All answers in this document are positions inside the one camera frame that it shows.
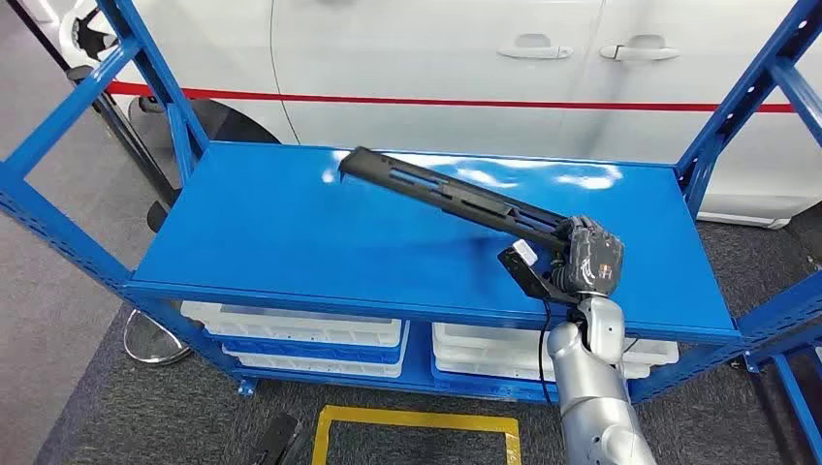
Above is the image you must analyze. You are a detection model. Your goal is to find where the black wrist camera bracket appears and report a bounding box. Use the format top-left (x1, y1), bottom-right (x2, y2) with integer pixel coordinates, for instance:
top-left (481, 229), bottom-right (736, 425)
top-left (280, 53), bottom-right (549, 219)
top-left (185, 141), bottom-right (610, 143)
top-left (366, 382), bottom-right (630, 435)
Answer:
top-left (497, 246), bottom-right (583, 306)

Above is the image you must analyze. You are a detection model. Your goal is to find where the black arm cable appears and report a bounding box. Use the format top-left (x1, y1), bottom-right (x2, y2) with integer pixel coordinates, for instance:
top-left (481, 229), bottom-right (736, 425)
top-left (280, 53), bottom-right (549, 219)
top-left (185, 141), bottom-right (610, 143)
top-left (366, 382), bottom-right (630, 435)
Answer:
top-left (538, 299), bottom-right (561, 407)

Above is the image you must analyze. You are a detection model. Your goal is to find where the long black plastic car part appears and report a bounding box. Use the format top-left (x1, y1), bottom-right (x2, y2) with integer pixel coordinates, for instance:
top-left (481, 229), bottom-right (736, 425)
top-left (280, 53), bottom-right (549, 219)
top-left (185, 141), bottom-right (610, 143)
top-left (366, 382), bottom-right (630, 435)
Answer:
top-left (338, 145), bottom-right (574, 253)

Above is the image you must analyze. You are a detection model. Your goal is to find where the blue wheeled shelf rack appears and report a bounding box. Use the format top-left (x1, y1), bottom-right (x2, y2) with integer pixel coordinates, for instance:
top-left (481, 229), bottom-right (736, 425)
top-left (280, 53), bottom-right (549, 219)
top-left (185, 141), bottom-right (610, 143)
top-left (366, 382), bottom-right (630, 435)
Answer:
top-left (743, 346), bottom-right (822, 465)

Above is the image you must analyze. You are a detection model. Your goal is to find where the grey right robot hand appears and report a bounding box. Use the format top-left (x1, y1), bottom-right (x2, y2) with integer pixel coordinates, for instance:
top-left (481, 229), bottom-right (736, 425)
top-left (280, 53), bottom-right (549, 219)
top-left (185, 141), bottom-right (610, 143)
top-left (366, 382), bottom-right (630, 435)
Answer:
top-left (551, 215), bottom-right (625, 298)

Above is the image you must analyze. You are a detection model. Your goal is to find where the blue metal shelf rack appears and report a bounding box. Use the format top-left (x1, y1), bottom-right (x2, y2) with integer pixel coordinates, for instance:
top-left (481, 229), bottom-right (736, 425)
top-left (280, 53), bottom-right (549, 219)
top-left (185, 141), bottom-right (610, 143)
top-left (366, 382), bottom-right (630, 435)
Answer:
top-left (0, 0), bottom-right (822, 407)

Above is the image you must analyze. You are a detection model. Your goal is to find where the white car red stripe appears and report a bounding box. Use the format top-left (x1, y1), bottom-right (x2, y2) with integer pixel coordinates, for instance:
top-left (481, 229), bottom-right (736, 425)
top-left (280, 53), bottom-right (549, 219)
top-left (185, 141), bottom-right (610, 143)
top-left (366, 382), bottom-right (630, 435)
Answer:
top-left (16, 0), bottom-right (822, 231)

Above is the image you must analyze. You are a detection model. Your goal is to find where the black robot foot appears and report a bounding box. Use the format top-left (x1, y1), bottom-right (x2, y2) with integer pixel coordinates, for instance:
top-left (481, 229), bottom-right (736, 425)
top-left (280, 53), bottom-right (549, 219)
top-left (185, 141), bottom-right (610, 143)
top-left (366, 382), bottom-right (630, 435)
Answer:
top-left (248, 412), bottom-right (311, 465)

